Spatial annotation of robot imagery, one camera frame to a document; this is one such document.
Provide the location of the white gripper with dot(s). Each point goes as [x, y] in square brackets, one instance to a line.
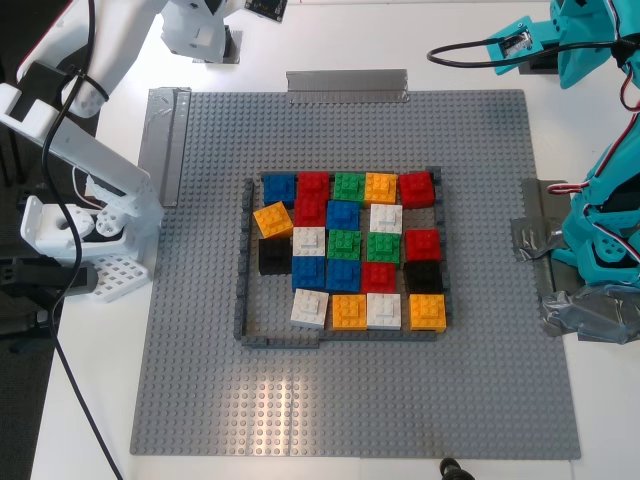
[200, 42]

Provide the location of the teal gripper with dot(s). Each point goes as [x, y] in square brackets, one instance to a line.
[575, 65]

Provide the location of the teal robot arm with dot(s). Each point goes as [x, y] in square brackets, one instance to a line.
[615, 165]

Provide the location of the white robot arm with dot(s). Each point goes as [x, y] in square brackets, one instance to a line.
[100, 162]

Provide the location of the blue Lego cube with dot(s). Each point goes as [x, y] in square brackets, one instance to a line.
[279, 189]
[343, 276]
[343, 216]
[308, 274]

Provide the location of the red Lego cube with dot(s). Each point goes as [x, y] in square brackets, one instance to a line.
[416, 190]
[379, 277]
[310, 212]
[314, 185]
[423, 245]

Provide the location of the orange Lego cube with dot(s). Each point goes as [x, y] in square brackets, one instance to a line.
[381, 188]
[349, 312]
[427, 312]
[273, 220]

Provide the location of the green Lego cube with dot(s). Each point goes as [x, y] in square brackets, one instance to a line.
[350, 186]
[344, 245]
[383, 247]

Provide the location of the black Lego cube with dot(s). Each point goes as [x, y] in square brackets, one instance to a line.
[423, 277]
[274, 256]

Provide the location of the white Lego cube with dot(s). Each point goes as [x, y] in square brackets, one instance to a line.
[384, 311]
[386, 218]
[309, 242]
[310, 308]

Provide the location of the flat dark grey tape patch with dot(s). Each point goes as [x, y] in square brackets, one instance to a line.
[545, 200]

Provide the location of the black table clamp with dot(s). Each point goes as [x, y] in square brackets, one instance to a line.
[22, 325]
[40, 277]

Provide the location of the grey Lego baseplate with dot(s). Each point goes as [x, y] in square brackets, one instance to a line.
[350, 400]

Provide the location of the black stand knob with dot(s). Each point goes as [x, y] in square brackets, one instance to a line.
[452, 470]

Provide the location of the teal housed wrist camera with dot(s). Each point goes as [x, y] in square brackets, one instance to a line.
[512, 42]

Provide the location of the dark wrist camera board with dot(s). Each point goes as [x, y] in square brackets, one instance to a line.
[267, 9]

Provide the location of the ribbed grey duct tape strip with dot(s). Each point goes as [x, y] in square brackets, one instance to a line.
[345, 87]

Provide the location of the crumpled grey duct tape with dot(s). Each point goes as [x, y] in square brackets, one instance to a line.
[535, 240]

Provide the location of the wrinkled silver duct tape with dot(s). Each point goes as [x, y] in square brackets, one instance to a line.
[590, 315]

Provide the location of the dark grey brick frame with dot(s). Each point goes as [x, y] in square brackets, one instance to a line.
[280, 343]

